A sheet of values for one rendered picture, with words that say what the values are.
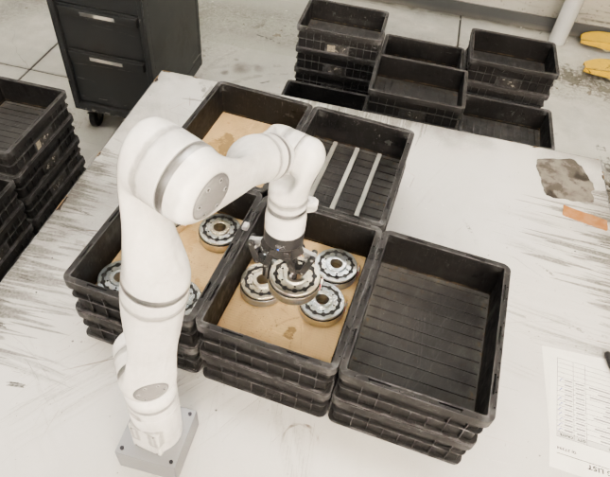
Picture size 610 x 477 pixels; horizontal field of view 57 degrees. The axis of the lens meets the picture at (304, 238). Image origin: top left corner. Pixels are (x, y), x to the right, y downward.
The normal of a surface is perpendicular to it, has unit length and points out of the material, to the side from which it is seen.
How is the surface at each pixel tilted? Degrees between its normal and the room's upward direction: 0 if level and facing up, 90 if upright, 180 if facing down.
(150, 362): 87
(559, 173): 1
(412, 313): 0
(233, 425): 0
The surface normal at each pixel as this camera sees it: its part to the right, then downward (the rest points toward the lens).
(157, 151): -0.08, -0.26
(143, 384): 0.20, 0.70
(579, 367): 0.07, -0.66
